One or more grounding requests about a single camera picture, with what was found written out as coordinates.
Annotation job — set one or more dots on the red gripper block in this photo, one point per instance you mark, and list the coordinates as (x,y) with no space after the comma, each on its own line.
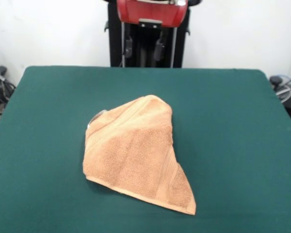
(150,12)

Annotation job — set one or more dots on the tan terry towel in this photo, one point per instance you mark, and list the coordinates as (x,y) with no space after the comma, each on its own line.
(135,157)

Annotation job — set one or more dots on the grey chair base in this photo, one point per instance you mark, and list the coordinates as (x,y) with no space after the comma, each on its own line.
(277,80)

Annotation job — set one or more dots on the dark green table cloth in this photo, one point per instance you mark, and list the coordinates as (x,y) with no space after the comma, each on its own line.
(38,170)

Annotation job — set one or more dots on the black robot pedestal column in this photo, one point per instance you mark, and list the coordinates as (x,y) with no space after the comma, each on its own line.
(179,43)

